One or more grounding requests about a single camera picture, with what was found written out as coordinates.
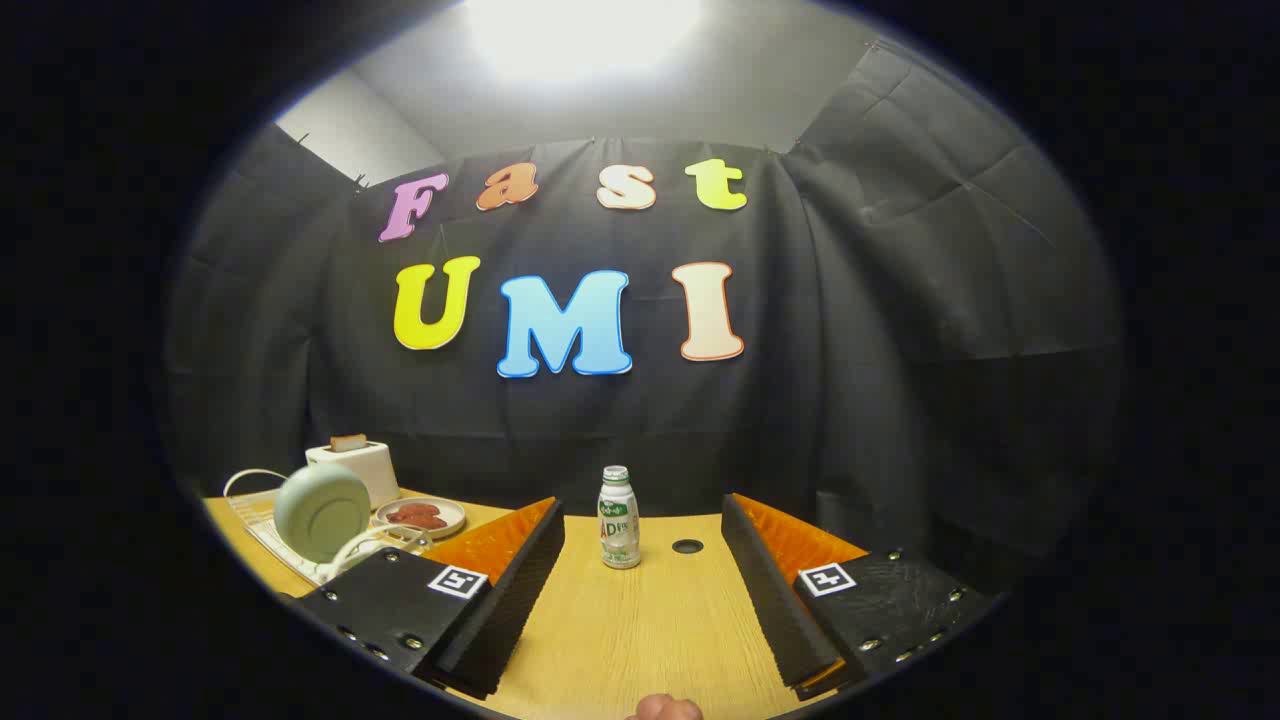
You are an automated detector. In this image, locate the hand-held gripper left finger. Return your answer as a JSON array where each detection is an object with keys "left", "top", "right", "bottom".
[{"left": 290, "top": 497, "right": 566, "bottom": 701}]

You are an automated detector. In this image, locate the white toaster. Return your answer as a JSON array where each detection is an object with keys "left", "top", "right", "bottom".
[{"left": 305, "top": 440, "right": 401, "bottom": 511}]

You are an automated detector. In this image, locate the light green plate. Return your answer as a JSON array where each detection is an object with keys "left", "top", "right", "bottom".
[{"left": 273, "top": 462, "right": 373, "bottom": 564}]

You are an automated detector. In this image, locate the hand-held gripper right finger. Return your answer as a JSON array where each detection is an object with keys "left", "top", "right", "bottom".
[{"left": 721, "top": 492, "right": 1001, "bottom": 701}]

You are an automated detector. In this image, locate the white bottle with green label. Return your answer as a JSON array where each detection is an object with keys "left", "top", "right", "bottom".
[{"left": 598, "top": 465, "right": 642, "bottom": 570}]

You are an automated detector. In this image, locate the beige round plate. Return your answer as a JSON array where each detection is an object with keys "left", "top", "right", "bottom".
[{"left": 376, "top": 497, "right": 467, "bottom": 541}]

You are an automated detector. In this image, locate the white wire dish rack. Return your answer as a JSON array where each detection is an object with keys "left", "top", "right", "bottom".
[{"left": 222, "top": 468, "right": 436, "bottom": 587}]

